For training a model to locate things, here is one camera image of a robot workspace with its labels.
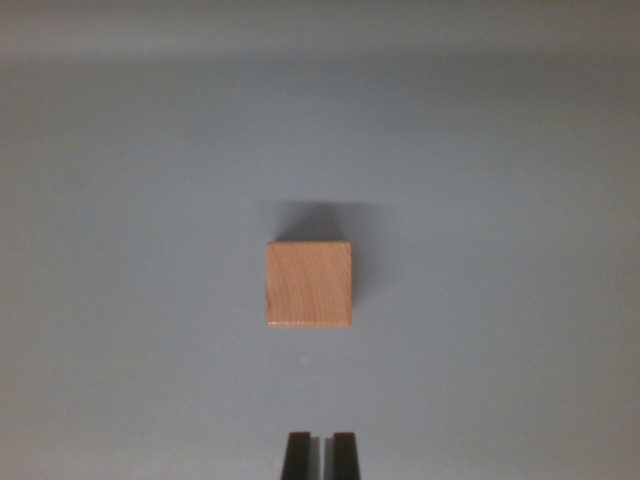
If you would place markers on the grey plastic bin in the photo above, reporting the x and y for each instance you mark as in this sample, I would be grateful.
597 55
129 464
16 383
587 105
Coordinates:
125 250

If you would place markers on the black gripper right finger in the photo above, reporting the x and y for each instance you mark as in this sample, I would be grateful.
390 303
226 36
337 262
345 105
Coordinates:
345 457

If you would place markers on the wooden cube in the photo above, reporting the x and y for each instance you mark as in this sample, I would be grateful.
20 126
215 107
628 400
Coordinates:
308 284

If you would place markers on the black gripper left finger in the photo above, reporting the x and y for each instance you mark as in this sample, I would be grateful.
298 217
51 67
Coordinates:
299 457

